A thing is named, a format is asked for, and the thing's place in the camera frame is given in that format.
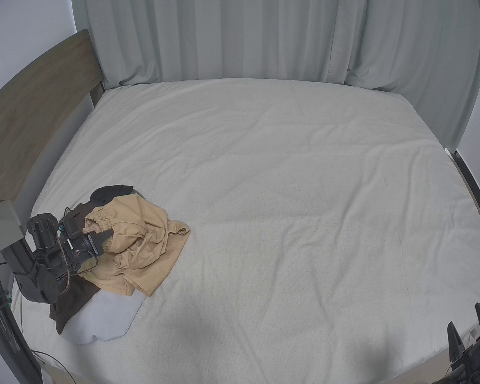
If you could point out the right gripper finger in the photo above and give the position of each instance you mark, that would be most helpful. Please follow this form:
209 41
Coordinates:
477 322
455 345

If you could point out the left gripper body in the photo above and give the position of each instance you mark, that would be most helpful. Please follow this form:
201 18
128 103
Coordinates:
88 245

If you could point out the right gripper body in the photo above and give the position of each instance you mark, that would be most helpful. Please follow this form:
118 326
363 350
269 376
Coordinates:
467 362

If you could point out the tan shorts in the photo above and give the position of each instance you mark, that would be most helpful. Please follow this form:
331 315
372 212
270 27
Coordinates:
150 255

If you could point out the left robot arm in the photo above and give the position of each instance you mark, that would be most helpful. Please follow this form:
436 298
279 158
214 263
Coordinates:
41 277

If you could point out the bed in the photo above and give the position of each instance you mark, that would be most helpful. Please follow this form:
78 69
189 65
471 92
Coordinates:
281 187

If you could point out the black garment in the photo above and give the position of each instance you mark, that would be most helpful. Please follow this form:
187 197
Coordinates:
108 193

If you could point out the brown garment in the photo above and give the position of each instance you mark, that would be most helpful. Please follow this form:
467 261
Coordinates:
75 303

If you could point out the white garment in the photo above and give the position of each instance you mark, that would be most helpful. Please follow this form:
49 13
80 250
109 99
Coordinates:
105 318

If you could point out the pale green curtain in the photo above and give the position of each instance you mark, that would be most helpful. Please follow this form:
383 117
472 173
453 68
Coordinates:
412 45
206 37

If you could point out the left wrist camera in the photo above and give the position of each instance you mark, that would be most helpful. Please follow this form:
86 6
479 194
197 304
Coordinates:
70 228

